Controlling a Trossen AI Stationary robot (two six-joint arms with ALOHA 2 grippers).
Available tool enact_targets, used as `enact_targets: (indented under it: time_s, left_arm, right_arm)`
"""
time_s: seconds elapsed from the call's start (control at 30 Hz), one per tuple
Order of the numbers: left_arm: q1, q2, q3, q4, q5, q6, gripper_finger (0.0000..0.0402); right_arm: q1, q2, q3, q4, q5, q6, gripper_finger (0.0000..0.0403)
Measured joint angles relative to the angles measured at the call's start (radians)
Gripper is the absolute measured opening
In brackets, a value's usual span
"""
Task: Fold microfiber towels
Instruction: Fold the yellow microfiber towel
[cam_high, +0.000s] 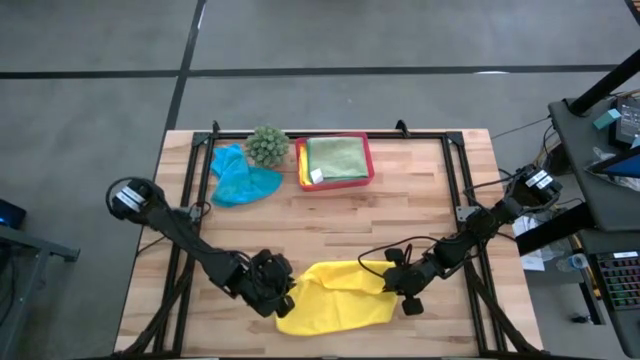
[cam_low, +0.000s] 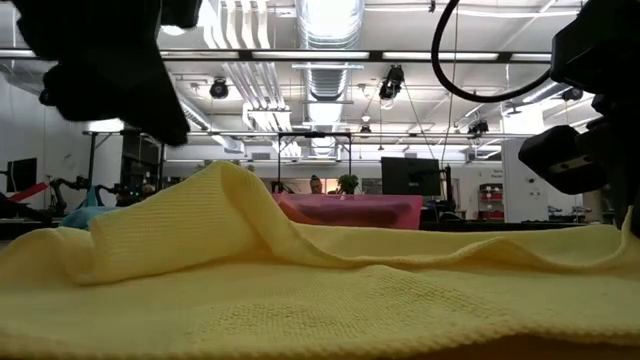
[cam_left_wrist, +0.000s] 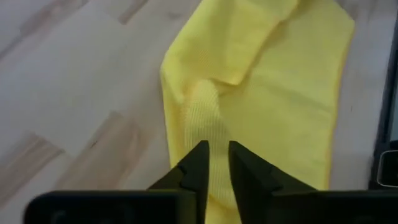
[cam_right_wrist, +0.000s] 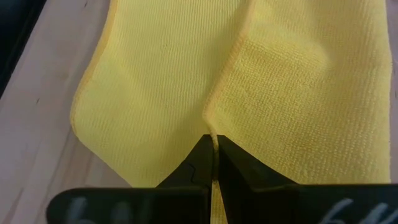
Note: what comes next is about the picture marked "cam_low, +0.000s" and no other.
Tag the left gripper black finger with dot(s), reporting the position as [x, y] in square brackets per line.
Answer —
[167, 125]

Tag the blue microfiber towel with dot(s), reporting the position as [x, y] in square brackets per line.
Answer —
[82, 217]

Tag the yellow microfiber towel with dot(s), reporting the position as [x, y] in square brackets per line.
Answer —
[300, 300]

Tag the black ceiling spotlight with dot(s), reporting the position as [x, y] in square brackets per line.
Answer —
[572, 93]
[218, 88]

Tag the white square pillar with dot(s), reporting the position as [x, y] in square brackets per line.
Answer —
[520, 200]

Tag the black monitor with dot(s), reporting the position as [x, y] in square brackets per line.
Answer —
[22, 175]
[410, 176]

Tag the red strip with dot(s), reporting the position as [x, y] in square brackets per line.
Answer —
[27, 192]

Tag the shelf with red bins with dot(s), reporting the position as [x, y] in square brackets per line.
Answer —
[490, 200]

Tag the person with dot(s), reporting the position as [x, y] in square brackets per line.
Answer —
[316, 184]

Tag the small leafy potted plant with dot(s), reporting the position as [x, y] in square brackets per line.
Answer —
[348, 182]

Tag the pink plastic bin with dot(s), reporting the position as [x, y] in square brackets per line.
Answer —
[350, 210]

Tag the black station frame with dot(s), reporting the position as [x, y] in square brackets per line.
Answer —
[315, 134]
[142, 155]

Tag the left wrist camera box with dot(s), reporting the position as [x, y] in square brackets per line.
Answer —
[180, 12]

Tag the black hanging camera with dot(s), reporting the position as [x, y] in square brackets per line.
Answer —
[477, 127]
[392, 82]

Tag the silver ventilation duct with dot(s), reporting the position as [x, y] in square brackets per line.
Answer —
[327, 30]

